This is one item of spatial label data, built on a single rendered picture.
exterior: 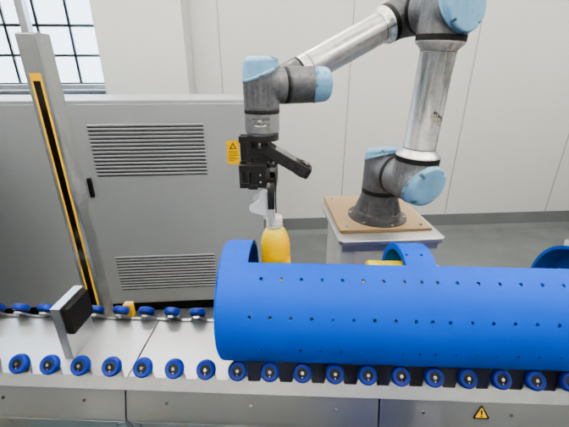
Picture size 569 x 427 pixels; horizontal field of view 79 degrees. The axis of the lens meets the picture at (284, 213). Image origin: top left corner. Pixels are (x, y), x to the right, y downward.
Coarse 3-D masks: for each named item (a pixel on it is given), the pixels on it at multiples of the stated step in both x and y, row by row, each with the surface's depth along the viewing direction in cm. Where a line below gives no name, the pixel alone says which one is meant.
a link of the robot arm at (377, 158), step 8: (368, 152) 105; (376, 152) 102; (384, 152) 101; (392, 152) 101; (368, 160) 105; (376, 160) 103; (384, 160) 101; (368, 168) 106; (376, 168) 103; (384, 168) 100; (368, 176) 107; (376, 176) 103; (368, 184) 107; (376, 184) 105; (376, 192) 107; (384, 192) 106
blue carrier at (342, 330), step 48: (240, 240) 85; (240, 288) 72; (288, 288) 72; (336, 288) 71; (384, 288) 71; (432, 288) 71; (480, 288) 71; (528, 288) 70; (240, 336) 72; (288, 336) 71; (336, 336) 71; (384, 336) 70; (432, 336) 70; (480, 336) 70; (528, 336) 69
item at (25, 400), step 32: (0, 320) 102; (32, 320) 102; (96, 320) 102; (128, 320) 102; (160, 320) 102; (0, 352) 91; (32, 352) 91; (96, 352) 91; (128, 352) 91; (160, 352) 91; (192, 352) 91; (384, 384) 82; (416, 384) 82; (448, 384) 82; (480, 384) 82; (512, 384) 82; (0, 416) 85; (32, 416) 84; (64, 416) 84; (96, 416) 83; (128, 416) 83; (160, 416) 83; (192, 416) 82; (224, 416) 82; (256, 416) 82; (288, 416) 82; (320, 416) 81; (352, 416) 81; (384, 416) 81; (416, 416) 80; (448, 416) 80; (480, 416) 80; (512, 416) 79; (544, 416) 79
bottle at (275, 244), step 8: (264, 232) 84; (272, 232) 82; (280, 232) 83; (264, 240) 83; (272, 240) 82; (280, 240) 82; (288, 240) 84; (264, 248) 84; (272, 248) 83; (280, 248) 83; (288, 248) 84; (264, 256) 85; (272, 256) 83; (280, 256) 84; (288, 256) 85; (280, 280) 86
